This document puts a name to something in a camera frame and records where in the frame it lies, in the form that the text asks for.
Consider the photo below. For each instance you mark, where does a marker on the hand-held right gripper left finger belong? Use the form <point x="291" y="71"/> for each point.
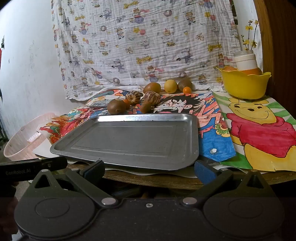
<point x="93" y="171"/>

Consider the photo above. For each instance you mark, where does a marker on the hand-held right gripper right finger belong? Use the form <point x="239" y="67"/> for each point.
<point x="204" y="172"/>

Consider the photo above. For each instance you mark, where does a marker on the metal baking tray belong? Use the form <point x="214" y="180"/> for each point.
<point x="127" y="139"/>

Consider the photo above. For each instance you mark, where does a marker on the small orange kumquat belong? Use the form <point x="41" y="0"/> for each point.
<point x="186" y="90"/>
<point x="127" y="101"/>

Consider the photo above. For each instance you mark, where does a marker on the brown kiwi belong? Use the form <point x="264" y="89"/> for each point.
<point x="116" y="107"/>
<point x="184" y="83"/>
<point x="152" y="88"/>
<point x="146" y="107"/>

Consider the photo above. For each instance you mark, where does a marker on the yellow lemon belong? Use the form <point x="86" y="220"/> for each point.
<point x="170" y="86"/>

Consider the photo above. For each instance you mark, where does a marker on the pink plastic basket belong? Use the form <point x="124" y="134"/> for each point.
<point x="23" y="143"/>

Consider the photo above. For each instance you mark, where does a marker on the anime colour drawing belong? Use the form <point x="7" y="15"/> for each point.
<point x="208" y="129"/>

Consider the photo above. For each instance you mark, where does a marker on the red dragon colour drawing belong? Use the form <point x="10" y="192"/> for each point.
<point x="67" y="122"/>

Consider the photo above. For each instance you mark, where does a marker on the yellow bear drawing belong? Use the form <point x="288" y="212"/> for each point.
<point x="254" y="129"/>

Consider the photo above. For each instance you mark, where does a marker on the white-edged cartoon drawing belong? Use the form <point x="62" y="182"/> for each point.
<point x="101" y="96"/>

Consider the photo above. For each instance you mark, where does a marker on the striped brown fruit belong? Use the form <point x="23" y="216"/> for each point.
<point x="152" y="97"/>
<point x="134" y="96"/>

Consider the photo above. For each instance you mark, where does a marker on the yellow plastic bowl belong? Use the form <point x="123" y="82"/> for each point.
<point x="242" y="84"/>

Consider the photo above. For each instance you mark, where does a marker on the orange fruit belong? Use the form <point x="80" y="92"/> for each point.
<point x="229" y="68"/>

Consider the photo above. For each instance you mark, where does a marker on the white and orange bottle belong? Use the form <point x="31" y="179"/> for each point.
<point x="246" y="61"/>

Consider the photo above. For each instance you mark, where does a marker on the printed white blanket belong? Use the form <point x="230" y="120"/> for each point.
<point x="138" y="46"/>

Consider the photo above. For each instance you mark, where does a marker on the yellow flower branch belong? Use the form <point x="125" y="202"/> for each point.
<point x="251" y="39"/>

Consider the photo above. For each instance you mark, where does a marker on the brown wooden panel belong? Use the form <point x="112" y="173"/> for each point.
<point x="279" y="46"/>

